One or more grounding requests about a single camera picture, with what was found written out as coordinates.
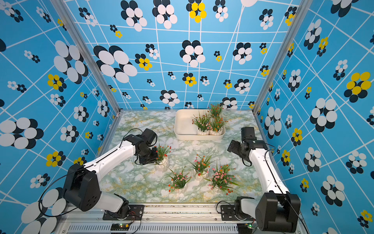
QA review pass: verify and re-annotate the red potted gypsophila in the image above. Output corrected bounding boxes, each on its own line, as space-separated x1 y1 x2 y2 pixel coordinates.
208 103 223 118
155 145 171 171
192 114 210 136

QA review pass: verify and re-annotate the orange potted gypsophila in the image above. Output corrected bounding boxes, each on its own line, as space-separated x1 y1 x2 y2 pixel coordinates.
209 115 227 136

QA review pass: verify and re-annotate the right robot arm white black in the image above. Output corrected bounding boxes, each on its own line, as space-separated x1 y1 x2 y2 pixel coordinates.
228 127 301 233

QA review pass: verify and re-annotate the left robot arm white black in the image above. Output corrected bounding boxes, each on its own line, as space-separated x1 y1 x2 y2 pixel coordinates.
63 128 158 219

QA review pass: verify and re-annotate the pink potted gypsophila large right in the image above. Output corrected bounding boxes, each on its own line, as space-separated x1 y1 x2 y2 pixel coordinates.
206 164 239 195

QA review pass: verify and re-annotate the pink potted gypsophila front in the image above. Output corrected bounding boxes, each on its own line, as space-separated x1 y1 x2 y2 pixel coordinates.
168 167 192 193

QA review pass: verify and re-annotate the pink potted gypsophila middle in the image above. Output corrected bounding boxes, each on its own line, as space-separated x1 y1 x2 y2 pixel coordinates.
190 155 212 179

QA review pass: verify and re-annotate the white plastic storage box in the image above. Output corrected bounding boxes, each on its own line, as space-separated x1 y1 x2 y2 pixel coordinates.
174 109 226 140

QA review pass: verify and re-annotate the left controller board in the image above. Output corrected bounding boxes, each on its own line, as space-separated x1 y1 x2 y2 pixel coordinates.
110 223 131 233

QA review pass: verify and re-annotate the controller board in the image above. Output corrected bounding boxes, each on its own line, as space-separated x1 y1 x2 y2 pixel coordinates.
110 223 131 233
237 223 253 234

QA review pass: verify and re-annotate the right controller board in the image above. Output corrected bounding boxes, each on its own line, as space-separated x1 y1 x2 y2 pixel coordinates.
237 223 253 234

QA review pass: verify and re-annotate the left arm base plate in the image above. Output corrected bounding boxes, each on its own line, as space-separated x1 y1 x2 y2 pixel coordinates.
102 204 145 221

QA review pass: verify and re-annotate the aluminium front rail frame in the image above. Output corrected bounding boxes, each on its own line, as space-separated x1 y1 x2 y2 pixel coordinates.
54 202 310 234

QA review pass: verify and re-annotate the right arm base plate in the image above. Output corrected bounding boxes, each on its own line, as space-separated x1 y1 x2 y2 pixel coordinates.
218 204 255 222

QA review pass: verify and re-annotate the right aluminium corner post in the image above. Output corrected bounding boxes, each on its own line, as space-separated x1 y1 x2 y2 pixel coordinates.
253 0 314 115

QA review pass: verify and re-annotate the aluminium corner post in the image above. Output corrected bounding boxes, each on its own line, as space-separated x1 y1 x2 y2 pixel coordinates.
50 0 122 114
253 0 314 115

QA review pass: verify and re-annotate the left aluminium corner post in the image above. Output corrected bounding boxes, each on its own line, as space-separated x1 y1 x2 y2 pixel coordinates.
50 0 122 114

